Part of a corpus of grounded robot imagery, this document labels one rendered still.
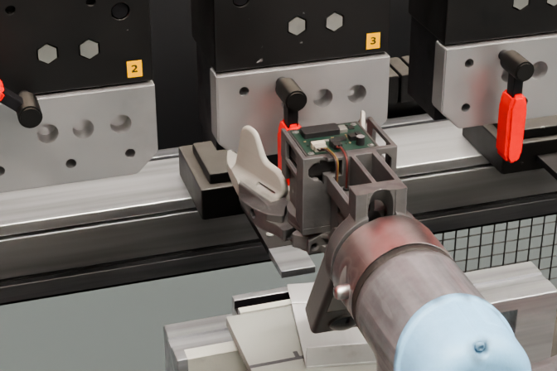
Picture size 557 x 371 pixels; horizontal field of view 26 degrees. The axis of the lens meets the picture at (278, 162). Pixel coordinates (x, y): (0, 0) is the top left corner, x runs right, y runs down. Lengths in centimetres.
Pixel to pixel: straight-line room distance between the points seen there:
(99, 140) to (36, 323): 195
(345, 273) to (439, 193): 67
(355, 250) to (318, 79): 25
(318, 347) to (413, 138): 49
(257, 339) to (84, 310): 186
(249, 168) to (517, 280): 41
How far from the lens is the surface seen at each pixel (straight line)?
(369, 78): 101
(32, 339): 285
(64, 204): 135
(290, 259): 119
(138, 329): 285
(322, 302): 89
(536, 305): 124
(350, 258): 78
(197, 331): 115
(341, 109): 102
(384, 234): 77
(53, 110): 95
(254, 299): 115
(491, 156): 143
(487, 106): 107
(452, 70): 104
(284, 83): 97
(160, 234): 135
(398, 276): 74
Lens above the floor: 164
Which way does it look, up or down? 27 degrees down
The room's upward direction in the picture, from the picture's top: straight up
